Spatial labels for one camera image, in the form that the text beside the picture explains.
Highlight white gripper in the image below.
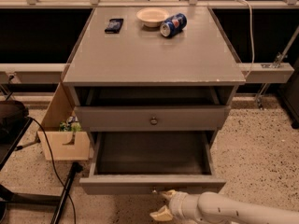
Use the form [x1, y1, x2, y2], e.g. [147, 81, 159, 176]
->
[149, 189, 201, 223]

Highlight grey drawer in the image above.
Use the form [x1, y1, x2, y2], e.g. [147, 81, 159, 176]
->
[80, 132, 225, 195]
[75, 105, 230, 132]

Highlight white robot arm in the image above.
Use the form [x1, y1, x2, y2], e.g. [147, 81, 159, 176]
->
[149, 189, 299, 224]

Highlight closed grey top drawer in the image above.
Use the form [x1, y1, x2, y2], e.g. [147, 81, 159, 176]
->
[75, 105, 230, 132]

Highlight grey drawer cabinet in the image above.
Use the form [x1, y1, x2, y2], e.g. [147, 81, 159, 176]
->
[61, 5, 247, 147]

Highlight wooden box with items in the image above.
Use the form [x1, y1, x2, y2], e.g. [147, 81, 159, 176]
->
[37, 84, 90, 161]

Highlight blue soda can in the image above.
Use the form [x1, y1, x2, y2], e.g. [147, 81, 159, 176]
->
[160, 13, 187, 37]

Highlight dark blue snack packet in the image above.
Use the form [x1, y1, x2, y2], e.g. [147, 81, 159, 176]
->
[105, 18, 123, 34]

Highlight cream ceramic bowl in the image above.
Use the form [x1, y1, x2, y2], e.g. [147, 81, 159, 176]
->
[136, 7, 169, 28]

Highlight black stand with cable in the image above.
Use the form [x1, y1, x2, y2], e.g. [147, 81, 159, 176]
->
[12, 118, 83, 224]

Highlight white hanging cable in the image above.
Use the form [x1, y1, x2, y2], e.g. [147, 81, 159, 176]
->
[234, 0, 256, 79]

